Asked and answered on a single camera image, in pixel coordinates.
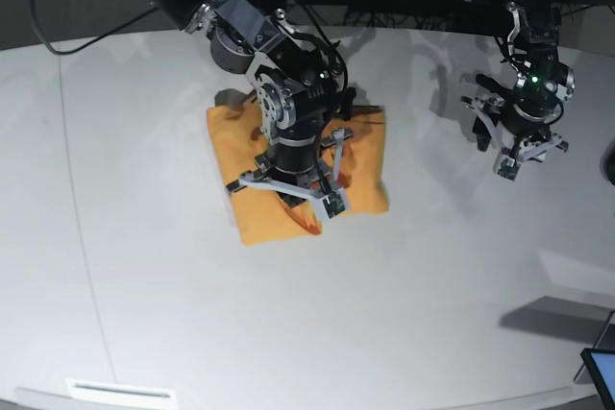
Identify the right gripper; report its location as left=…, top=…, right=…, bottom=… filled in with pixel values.
left=226, top=128, right=354, bottom=237

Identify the dark round object at edge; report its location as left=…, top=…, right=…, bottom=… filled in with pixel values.
left=601, top=141, right=615, bottom=185

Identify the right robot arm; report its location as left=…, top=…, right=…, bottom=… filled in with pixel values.
left=151, top=0, right=356, bottom=221

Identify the tablet screen on stand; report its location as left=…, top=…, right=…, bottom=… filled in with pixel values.
left=574, top=311, right=614, bottom=410

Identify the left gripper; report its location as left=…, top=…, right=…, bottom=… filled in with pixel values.
left=461, top=95, right=569, bottom=181

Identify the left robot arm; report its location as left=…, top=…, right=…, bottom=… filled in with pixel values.
left=462, top=0, right=576, bottom=181

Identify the white label strip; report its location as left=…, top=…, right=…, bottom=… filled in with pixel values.
left=66, top=378, right=176, bottom=400

